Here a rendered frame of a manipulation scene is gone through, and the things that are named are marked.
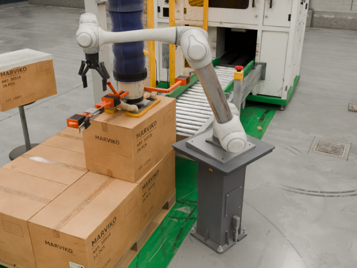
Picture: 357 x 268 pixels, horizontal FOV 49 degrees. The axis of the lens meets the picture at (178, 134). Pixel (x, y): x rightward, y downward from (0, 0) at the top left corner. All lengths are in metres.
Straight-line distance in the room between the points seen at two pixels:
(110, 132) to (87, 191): 0.40
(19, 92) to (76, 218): 1.81
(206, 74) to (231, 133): 0.38
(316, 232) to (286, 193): 0.52
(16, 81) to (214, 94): 2.17
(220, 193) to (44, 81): 2.14
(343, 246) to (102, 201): 1.75
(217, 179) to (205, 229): 0.48
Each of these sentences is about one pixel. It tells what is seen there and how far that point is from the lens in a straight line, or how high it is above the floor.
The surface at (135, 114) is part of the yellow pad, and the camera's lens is 2.59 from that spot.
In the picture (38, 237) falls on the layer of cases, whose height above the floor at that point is 0.45.
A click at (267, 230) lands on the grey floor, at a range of 3.16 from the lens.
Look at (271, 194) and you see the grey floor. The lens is 3.57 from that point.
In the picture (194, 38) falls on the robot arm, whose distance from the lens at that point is 2.05.
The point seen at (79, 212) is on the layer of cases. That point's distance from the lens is 2.43.
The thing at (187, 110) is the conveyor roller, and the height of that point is 0.54.
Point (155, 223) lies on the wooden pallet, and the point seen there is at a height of 0.02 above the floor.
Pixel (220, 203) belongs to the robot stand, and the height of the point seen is 0.39.
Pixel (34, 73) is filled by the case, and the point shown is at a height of 0.89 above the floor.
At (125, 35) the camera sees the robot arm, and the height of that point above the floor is 1.54.
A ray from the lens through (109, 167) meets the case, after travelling 2.69.
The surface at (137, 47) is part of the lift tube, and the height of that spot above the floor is 1.38.
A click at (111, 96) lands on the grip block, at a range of 2.55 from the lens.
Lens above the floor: 1.95
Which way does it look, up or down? 25 degrees down
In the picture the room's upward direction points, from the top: straight up
